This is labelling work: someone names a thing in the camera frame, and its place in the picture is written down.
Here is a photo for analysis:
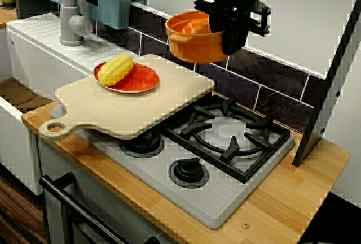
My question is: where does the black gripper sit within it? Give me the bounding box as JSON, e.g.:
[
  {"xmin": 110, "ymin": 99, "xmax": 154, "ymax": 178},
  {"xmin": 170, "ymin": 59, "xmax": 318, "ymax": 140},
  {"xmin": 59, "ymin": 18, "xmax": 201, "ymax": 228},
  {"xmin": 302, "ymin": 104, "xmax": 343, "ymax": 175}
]
[{"xmin": 193, "ymin": 0, "xmax": 271, "ymax": 56}]

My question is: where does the orange toy pot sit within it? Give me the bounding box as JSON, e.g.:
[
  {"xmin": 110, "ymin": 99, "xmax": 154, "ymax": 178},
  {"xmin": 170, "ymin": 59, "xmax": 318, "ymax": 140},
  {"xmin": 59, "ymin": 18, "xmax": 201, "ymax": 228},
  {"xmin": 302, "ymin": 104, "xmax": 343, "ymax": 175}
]
[{"xmin": 165, "ymin": 11, "xmax": 228, "ymax": 64}]

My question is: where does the yellow toy corn cob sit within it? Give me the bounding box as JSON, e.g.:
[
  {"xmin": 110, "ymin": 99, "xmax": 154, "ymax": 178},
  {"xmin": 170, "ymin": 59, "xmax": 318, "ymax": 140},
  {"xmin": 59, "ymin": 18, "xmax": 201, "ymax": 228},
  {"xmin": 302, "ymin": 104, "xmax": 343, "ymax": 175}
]
[{"xmin": 98, "ymin": 54, "xmax": 134, "ymax": 87}]

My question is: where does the orange salmon sushi toy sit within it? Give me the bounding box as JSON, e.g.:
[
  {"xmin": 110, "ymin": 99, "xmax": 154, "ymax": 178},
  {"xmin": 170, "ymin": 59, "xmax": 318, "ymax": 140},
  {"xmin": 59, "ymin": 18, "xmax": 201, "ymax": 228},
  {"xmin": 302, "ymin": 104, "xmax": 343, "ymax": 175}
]
[{"xmin": 182, "ymin": 21, "xmax": 211, "ymax": 34}]

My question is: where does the red round plate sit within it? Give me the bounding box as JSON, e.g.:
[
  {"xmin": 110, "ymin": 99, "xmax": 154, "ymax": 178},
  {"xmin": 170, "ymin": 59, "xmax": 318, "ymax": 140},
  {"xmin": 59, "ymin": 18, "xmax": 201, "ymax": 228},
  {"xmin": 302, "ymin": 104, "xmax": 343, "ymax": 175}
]
[{"xmin": 93, "ymin": 62, "xmax": 160, "ymax": 94}]

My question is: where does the black burner grate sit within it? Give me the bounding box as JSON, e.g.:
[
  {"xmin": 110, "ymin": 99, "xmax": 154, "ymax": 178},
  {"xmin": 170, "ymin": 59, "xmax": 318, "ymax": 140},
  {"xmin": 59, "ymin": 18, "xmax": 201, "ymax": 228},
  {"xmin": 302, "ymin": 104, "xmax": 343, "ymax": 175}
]
[{"xmin": 162, "ymin": 95, "xmax": 292, "ymax": 184}]

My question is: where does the dark hood support panel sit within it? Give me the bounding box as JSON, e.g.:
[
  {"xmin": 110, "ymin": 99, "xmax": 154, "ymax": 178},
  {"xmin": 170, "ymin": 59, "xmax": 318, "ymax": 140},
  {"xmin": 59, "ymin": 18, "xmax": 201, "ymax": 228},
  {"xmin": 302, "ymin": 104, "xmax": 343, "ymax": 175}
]
[{"xmin": 292, "ymin": 0, "xmax": 361, "ymax": 168}]

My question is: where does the light wooden cutting board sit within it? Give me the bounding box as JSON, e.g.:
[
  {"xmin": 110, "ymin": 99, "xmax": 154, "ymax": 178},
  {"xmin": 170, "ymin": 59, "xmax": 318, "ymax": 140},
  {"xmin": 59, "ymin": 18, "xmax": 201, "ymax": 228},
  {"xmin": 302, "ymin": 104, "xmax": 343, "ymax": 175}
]
[{"xmin": 38, "ymin": 54, "xmax": 215, "ymax": 142}]

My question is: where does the black stove knob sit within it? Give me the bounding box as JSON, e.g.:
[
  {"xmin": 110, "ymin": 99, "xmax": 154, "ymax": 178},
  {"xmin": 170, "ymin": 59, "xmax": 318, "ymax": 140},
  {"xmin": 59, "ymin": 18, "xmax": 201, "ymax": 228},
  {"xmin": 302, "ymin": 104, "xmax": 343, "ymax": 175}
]
[
  {"xmin": 168, "ymin": 157, "xmax": 210, "ymax": 190},
  {"xmin": 118, "ymin": 129, "xmax": 165, "ymax": 159}
]

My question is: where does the grey toy faucet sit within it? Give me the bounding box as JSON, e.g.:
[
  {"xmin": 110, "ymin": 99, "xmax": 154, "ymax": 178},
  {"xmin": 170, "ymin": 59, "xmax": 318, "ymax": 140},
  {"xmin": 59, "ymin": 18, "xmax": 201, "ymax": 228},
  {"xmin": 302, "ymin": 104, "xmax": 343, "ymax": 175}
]
[{"xmin": 58, "ymin": 0, "xmax": 94, "ymax": 47}]

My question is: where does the grey toy stove top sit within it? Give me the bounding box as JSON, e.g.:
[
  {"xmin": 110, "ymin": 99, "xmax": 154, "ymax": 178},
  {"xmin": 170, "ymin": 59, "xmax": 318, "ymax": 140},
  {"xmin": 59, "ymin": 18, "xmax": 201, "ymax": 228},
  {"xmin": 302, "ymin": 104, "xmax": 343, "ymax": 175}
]
[{"xmin": 50, "ymin": 91, "xmax": 296, "ymax": 230}]

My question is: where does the wooden countertop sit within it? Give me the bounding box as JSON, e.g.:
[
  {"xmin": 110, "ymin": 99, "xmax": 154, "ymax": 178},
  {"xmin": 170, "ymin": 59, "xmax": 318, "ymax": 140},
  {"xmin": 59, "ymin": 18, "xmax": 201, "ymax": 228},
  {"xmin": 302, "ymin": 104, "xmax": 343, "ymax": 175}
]
[{"xmin": 21, "ymin": 101, "xmax": 350, "ymax": 244}]

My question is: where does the white toy sink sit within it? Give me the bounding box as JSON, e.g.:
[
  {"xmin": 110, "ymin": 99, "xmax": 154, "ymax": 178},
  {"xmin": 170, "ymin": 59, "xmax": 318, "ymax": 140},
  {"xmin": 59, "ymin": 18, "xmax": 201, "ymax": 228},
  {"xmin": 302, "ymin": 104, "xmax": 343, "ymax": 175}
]
[{"xmin": 0, "ymin": 12, "xmax": 119, "ymax": 197}]

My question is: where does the white toy oven front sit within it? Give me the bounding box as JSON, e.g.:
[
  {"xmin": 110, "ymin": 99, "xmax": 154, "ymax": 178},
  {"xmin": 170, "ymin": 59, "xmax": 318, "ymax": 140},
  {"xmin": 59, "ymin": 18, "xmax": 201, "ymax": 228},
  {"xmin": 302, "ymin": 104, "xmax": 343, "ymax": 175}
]
[{"xmin": 38, "ymin": 136, "xmax": 181, "ymax": 244}]

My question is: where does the wooden table top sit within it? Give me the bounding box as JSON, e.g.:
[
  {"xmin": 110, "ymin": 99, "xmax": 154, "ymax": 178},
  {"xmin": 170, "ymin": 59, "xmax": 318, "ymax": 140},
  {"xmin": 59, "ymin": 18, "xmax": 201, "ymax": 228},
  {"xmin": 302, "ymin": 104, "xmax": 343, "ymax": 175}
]
[{"xmin": 0, "ymin": 8, "xmax": 18, "ymax": 29}]

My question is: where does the black oven door handle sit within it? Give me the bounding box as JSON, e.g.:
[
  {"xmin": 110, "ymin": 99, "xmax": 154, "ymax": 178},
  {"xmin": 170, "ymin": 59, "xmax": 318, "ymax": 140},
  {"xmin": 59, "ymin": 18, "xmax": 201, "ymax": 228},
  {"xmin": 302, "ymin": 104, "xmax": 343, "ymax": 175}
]
[{"xmin": 38, "ymin": 172, "xmax": 159, "ymax": 244}]

